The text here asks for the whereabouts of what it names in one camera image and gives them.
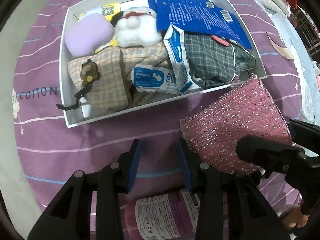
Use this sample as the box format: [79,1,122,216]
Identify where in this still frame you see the purple striped bed sheet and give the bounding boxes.
[12,0,311,240]

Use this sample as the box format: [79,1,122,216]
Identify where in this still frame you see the black white plush toy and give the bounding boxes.
[111,7,162,48]

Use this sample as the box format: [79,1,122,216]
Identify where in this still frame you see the pink glitter sponge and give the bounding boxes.
[180,74,292,173]

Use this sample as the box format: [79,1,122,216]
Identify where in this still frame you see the yellow booklet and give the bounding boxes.
[78,3,120,53]

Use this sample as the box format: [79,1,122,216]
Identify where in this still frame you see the pink donut charm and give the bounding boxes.
[211,35,230,47]

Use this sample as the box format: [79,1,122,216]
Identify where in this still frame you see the lilac soft pad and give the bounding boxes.
[65,14,115,58]

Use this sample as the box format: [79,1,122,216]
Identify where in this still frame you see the white blue band-aid packet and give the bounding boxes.
[163,24,200,94]
[131,64,179,94]

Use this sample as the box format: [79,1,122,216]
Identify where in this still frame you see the blue steam eye mask pack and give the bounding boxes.
[203,7,252,49]

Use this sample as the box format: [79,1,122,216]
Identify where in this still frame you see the beige plaid pouch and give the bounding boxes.
[67,42,171,113]

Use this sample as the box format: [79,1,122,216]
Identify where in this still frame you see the blue eye mask packet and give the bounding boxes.
[147,0,254,50]

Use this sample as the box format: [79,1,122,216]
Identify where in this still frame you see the purple label bottle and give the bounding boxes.
[124,189,200,239]

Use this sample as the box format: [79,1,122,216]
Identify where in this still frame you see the green plaid pouch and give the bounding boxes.
[184,33,256,89]

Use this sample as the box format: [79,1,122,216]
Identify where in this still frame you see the brown bear charm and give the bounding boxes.
[80,59,100,87]

